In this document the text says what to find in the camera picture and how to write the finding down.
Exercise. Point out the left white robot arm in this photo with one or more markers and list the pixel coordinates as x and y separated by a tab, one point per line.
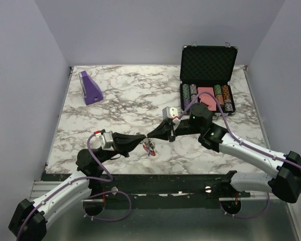
31	219

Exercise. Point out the purple wedge-shaped box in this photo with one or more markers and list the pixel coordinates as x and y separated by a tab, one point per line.
91	92

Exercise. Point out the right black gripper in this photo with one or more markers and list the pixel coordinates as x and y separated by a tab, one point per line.
164	131

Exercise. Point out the pink playing card deck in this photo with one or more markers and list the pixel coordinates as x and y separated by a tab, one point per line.
207	99

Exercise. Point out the black poker chip case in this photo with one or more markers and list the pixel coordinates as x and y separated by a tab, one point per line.
208	68

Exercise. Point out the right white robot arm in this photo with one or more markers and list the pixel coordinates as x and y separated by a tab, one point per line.
281	173

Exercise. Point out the red keyring with keys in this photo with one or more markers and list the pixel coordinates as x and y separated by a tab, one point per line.
149	147

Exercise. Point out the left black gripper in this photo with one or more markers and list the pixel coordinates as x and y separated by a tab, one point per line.
124	143

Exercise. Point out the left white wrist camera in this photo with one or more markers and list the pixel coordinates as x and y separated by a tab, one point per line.
106	139

